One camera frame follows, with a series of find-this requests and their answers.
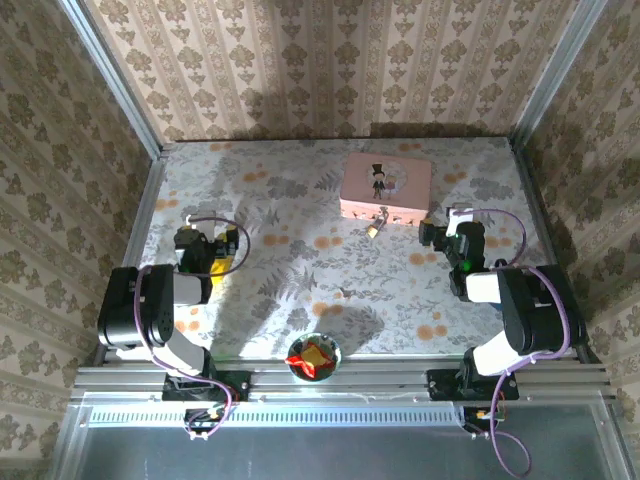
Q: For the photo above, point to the pink tin box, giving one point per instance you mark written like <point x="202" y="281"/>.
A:
<point x="385" y="182"/>

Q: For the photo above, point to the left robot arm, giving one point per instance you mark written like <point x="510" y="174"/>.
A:
<point x="135" y="310"/>

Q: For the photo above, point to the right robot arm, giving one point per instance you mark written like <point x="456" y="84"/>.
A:
<point x="535" y="310"/>

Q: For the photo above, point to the yellow toy banana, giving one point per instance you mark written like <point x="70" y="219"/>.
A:
<point x="220" y="267"/>

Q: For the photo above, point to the yellow candy wrapper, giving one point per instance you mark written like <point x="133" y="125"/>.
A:
<point x="312" y="353"/>

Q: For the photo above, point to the red candy wrapper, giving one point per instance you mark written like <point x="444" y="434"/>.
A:
<point x="300" y="364"/>

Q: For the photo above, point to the glass bowl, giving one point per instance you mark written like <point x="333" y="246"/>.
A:
<point x="327" y="367"/>

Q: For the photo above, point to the grey metal sheet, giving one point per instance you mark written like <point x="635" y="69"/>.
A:
<point x="325" y="455"/>

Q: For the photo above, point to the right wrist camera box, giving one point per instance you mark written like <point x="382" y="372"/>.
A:
<point x="457" y="217"/>

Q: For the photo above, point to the aluminium table side rail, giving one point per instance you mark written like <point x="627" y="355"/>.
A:
<point x="545" y="215"/>
<point x="145" y="215"/>

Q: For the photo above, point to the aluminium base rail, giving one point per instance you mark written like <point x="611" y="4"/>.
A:
<point x="380" y="377"/>

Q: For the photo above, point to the aluminium frame post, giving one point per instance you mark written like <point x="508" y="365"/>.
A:
<point x="110" y="75"/>
<point x="555" y="75"/>

